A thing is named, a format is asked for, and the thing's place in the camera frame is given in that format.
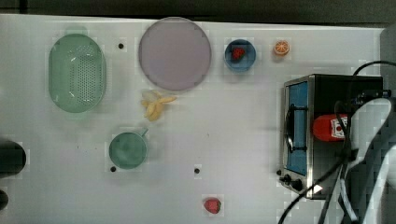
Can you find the toaster oven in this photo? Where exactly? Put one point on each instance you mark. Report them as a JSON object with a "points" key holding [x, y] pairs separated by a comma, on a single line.
{"points": [[305, 157]]}

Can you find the black pot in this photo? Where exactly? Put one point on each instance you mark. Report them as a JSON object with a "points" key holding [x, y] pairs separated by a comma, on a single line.
{"points": [[12, 158]]}

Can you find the red strawberry in bowl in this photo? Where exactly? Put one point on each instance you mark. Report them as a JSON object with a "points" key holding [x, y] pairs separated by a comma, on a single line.
{"points": [[238, 54]]}

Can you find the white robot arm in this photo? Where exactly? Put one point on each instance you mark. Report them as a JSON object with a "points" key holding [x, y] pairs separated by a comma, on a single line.
{"points": [[362, 183]]}

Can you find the red ketchup bottle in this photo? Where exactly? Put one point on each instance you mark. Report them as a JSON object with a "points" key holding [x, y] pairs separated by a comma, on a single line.
{"points": [[327, 128]]}

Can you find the green plastic colander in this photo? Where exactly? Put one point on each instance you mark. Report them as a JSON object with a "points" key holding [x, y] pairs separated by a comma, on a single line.
{"points": [[77, 73]]}

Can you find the green mug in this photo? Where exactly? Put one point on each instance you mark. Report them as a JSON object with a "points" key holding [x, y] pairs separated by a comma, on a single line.
{"points": [[129, 150]]}

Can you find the orange slice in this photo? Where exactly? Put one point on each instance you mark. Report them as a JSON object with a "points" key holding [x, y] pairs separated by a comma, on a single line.
{"points": [[282, 48]]}

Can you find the peeled banana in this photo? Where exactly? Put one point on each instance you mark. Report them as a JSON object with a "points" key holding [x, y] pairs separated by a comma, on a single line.
{"points": [[154, 103]]}

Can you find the round lilac plate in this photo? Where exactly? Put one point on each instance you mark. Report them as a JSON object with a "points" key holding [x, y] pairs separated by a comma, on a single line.
{"points": [[175, 54]]}

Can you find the blue bowl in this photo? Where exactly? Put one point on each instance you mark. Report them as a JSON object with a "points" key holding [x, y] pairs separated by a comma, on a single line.
{"points": [[246, 62]]}

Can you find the red strawberry on table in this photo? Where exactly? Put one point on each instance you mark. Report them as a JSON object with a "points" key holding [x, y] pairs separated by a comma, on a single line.
{"points": [[212, 205]]}

